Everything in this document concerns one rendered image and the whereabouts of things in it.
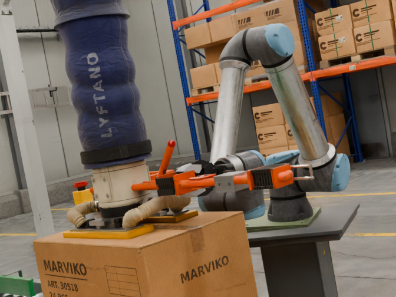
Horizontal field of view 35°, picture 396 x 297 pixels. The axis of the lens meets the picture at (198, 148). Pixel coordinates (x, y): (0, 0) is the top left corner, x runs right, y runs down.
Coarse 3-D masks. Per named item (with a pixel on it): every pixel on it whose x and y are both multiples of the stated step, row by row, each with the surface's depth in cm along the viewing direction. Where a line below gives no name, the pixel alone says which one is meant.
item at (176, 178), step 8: (160, 176) 180; (168, 176) 182; (176, 176) 174; (184, 176) 177; (192, 176) 179; (160, 184) 178; (168, 184) 176; (176, 184) 174; (160, 192) 178; (168, 192) 175; (176, 192) 174; (184, 192) 176
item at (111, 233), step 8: (88, 224) 195; (120, 224) 185; (136, 224) 186; (64, 232) 199; (72, 232) 196; (80, 232) 193; (88, 232) 190; (96, 232) 187; (104, 232) 184; (112, 232) 182; (120, 232) 179; (128, 232) 177; (136, 232) 178; (144, 232) 180
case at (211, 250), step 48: (48, 240) 200; (96, 240) 184; (144, 240) 170; (192, 240) 174; (240, 240) 187; (48, 288) 203; (96, 288) 182; (144, 288) 164; (192, 288) 173; (240, 288) 186
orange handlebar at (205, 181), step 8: (152, 176) 211; (200, 176) 172; (208, 176) 170; (240, 176) 159; (280, 176) 150; (288, 176) 150; (136, 184) 188; (144, 184) 185; (152, 184) 183; (184, 184) 173; (192, 184) 171; (200, 184) 169; (208, 184) 167
